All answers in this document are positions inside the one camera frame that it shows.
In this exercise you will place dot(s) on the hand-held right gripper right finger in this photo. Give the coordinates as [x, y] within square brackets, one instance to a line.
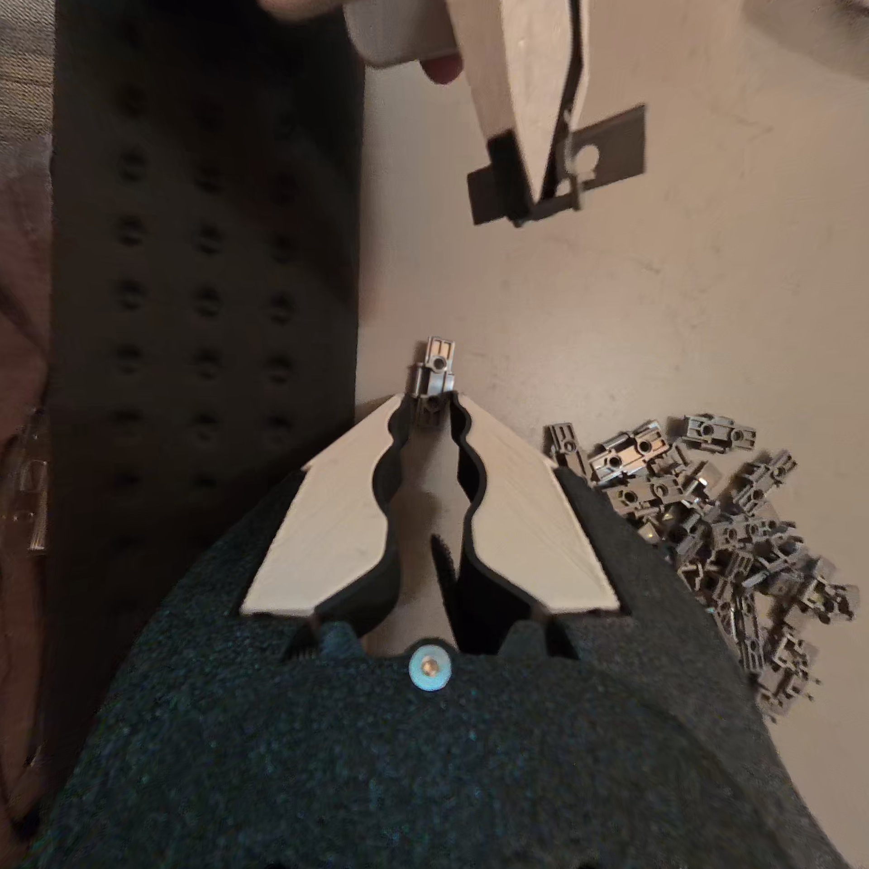
[536, 529]

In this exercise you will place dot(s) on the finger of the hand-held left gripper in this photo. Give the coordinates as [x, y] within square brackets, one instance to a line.
[582, 68]
[523, 68]

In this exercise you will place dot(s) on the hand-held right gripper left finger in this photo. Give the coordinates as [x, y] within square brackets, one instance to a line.
[326, 529]

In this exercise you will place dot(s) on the black perforated foam pad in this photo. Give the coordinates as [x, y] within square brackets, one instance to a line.
[203, 271]

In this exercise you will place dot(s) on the person's left hand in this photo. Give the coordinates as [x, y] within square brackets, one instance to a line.
[305, 8]

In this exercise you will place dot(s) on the pile of grey track links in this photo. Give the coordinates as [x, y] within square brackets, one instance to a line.
[719, 543]

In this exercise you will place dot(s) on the grey desk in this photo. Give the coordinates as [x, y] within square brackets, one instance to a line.
[645, 305]

